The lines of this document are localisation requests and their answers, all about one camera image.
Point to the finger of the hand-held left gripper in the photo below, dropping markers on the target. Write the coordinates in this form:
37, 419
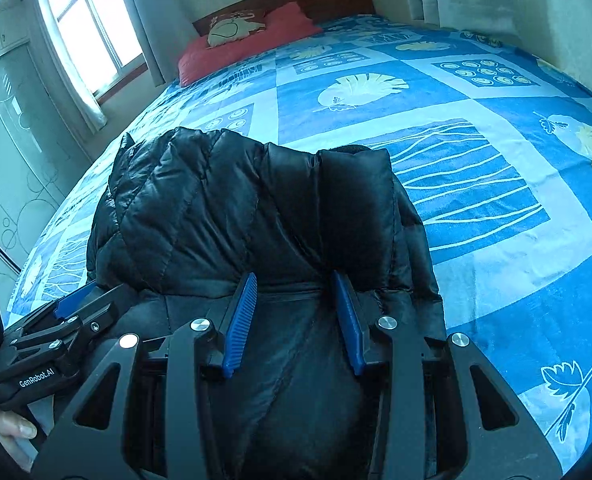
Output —
94, 326
75, 301

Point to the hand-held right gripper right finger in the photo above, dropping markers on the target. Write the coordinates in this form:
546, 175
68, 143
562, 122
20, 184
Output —
351, 320

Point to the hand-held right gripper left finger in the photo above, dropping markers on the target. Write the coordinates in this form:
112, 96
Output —
241, 320

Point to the black puffer jacket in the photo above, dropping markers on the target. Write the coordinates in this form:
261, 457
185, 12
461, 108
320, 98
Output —
225, 210

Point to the person's left hand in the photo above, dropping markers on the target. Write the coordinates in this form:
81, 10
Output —
10, 430

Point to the frosted glass wardrobe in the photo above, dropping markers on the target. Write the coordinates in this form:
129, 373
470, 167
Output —
15, 160

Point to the blue printed bed sheet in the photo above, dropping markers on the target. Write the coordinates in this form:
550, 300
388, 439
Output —
501, 260

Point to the red pillow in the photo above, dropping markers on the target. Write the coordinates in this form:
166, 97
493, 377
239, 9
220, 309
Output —
225, 60

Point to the large window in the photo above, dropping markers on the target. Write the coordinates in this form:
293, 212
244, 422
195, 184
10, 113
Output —
90, 25

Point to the cream printed pillow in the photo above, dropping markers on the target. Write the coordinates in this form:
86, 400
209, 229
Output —
233, 30

